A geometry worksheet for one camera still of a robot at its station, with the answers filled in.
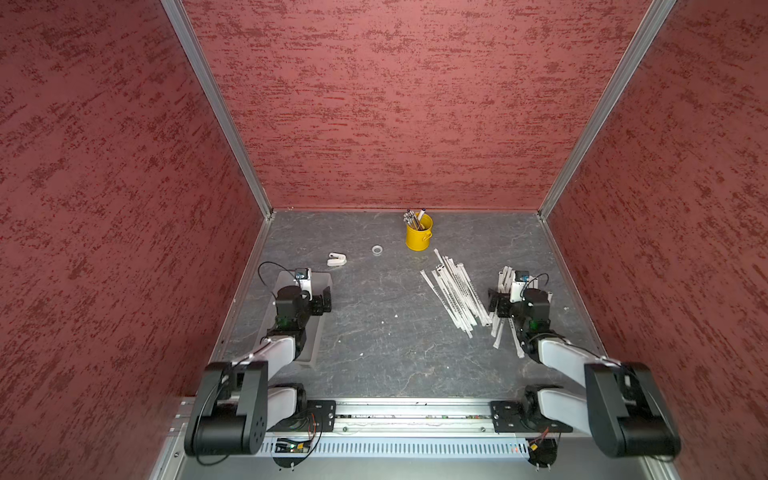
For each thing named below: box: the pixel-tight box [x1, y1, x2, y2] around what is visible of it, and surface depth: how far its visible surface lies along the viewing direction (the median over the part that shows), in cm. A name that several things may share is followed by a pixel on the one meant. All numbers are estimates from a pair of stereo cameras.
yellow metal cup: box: [406, 213, 433, 251], surface depth 106 cm
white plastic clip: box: [326, 252, 347, 267], surface depth 105 cm
